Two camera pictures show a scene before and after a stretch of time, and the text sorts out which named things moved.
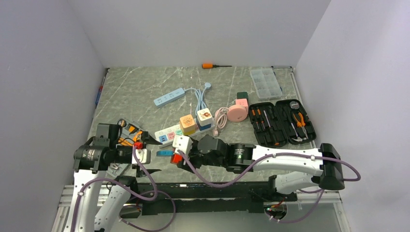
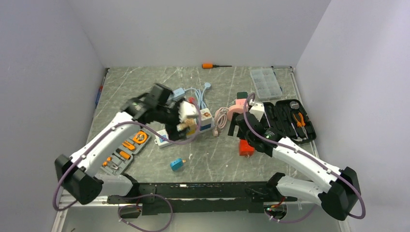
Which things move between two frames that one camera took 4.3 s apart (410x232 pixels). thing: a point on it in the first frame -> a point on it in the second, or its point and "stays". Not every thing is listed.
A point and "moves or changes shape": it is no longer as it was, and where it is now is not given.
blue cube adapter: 165,153 -> 177,164
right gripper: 190,156 -> 232,124
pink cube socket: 239,112 stays
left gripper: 147,139 -> 172,130
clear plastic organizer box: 266,83 stays
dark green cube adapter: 242,95 stays
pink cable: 220,119 stays
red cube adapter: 175,158 moves or changes shape
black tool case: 277,124 stays
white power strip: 166,136 stays
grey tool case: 131,134 stays
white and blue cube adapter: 204,117 stays
